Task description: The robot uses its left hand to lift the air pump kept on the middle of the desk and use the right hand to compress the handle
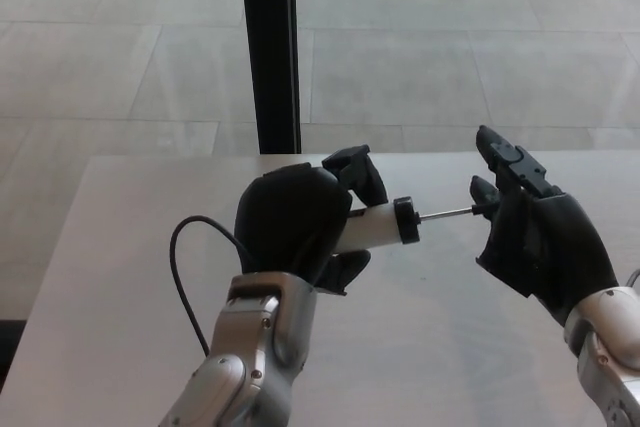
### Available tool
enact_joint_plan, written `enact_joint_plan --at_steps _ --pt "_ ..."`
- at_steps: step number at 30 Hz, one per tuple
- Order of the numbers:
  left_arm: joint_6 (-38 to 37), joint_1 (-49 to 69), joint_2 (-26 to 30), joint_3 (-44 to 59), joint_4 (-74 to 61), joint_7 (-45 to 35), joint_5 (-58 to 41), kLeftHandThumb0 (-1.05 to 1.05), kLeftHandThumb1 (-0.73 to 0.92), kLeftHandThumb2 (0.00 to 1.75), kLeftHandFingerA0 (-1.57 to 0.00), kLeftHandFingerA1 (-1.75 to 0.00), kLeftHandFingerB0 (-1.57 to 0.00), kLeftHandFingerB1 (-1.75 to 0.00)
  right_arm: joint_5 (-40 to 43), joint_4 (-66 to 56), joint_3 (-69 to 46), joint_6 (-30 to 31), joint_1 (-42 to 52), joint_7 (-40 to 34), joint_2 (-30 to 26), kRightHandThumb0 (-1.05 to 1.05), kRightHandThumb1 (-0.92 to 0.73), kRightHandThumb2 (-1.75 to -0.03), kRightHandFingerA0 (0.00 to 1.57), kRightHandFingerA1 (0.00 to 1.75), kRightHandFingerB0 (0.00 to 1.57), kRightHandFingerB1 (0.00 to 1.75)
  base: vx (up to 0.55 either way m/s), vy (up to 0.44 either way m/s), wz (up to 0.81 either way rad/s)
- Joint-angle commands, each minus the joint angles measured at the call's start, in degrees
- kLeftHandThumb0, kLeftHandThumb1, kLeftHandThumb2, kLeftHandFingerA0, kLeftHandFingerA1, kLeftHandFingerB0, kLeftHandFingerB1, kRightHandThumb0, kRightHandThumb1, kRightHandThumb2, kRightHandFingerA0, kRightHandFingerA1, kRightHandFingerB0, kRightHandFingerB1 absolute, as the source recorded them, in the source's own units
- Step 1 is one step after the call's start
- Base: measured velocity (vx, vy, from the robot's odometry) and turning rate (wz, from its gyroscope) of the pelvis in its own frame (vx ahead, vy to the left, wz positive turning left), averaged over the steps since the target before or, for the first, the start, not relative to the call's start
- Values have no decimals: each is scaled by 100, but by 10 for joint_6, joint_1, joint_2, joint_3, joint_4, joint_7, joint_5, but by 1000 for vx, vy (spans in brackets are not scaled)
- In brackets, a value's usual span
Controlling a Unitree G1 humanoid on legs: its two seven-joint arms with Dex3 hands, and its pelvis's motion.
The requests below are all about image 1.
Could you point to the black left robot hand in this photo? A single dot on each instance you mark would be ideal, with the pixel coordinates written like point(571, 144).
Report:
point(290, 217)

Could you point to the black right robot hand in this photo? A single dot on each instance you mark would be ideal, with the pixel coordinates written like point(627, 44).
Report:
point(555, 247)

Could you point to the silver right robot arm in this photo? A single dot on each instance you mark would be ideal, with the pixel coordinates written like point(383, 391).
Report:
point(610, 357)

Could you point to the black vertical frame post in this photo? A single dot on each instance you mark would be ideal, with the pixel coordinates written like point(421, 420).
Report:
point(272, 47)

